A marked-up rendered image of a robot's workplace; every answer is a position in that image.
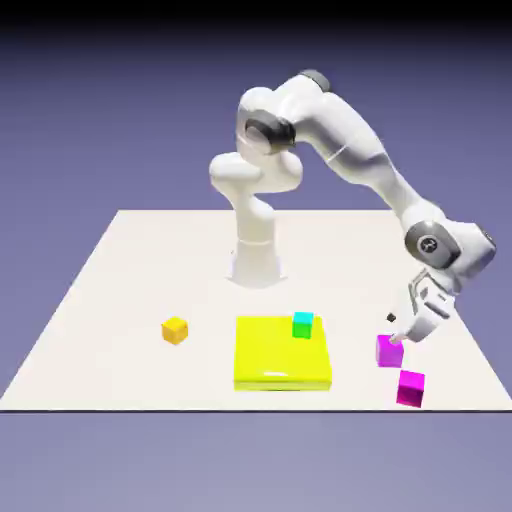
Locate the small magenta cube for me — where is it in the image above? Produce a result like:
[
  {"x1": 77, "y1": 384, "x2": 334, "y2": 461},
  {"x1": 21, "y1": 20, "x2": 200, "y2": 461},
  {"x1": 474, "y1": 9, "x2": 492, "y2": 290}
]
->
[{"x1": 396, "y1": 369, "x2": 426, "y2": 409}]

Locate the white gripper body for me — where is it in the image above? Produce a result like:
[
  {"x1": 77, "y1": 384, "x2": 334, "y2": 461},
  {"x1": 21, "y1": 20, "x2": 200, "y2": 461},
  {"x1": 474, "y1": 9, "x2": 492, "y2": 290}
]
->
[{"x1": 398, "y1": 284, "x2": 456, "y2": 344}]

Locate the small purple cube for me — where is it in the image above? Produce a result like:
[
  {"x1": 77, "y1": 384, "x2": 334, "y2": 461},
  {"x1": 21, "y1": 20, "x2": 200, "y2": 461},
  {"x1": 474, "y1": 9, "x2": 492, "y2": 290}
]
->
[{"x1": 375, "y1": 334, "x2": 405, "y2": 369}]

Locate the large yellow box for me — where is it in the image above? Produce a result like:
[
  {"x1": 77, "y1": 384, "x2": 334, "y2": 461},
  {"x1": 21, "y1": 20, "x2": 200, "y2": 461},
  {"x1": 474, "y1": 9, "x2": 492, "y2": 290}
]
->
[{"x1": 233, "y1": 315, "x2": 334, "y2": 393}]

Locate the small green cube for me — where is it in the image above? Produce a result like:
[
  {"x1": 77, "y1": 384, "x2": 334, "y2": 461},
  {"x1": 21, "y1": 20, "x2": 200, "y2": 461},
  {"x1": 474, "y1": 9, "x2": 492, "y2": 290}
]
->
[{"x1": 291, "y1": 311, "x2": 315, "y2": 340}]

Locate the small orange cube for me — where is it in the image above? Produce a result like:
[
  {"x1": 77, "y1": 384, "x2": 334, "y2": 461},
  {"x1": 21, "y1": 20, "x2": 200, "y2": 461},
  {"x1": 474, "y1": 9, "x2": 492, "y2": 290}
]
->
[{"x1": 160, "y1": 316, "x2": 190, "y2": 346}]

